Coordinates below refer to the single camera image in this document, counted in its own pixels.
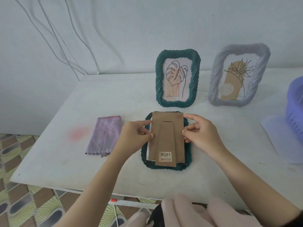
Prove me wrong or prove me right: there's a person's right forearm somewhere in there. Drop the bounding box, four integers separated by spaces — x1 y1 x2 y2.
214 150 301 227

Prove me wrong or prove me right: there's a grey wavy cable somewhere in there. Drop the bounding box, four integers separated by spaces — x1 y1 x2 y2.
12 0 86 75

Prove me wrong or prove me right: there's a brown cardboard backing board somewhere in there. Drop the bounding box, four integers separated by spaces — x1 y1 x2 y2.
148 112 186 168

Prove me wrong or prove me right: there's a grey rope-pattern frame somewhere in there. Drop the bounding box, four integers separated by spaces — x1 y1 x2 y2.
207 43 271 108

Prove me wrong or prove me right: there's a person's left hand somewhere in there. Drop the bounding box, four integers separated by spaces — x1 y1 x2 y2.
113 119 155 161

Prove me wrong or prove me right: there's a thin dark cable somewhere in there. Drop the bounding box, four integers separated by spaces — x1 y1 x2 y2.
50 20 85 75

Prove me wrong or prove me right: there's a person's right hand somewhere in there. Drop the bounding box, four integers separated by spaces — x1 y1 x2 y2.
181 113 228 163

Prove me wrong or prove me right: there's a purple cleaning cloth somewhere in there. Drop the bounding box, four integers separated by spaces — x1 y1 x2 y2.
85 115 123 157

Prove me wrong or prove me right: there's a person's left forearm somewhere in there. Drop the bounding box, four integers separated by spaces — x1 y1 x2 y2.
56 152 126 227

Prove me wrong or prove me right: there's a purple plastic basket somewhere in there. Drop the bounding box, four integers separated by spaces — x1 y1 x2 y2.
285 76 303 142

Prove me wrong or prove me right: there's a dark green rope-pattern frame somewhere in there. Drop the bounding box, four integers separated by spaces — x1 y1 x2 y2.
155 49 201 108
141 111 193 171

